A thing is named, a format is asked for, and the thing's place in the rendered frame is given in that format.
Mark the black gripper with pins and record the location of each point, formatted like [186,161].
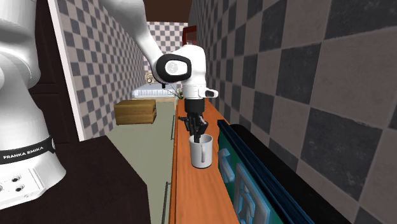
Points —
[194,105]

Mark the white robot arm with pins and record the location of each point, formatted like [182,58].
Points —
[18,124]

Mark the small black object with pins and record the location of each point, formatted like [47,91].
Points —
[184,121]

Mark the white mug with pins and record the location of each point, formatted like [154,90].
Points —
[201,153]

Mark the green potted plant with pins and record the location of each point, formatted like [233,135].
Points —
[179,93]

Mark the bed with pale cover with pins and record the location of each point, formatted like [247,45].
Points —
[152,92]

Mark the wooden chest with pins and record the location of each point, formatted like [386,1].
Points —
[135,111]

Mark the small beige radio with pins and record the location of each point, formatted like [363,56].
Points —
[149,78]

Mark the orange wooden dresser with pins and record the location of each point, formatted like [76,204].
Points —
[198,198]

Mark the dark robot stand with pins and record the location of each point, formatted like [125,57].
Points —
[93,189]

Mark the dark brown door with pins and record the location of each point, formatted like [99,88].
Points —
[51,62]

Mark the green sign with blue frame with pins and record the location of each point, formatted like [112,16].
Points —
[248,173]

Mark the red-brown wooden frame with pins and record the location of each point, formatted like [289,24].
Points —
[188,31]

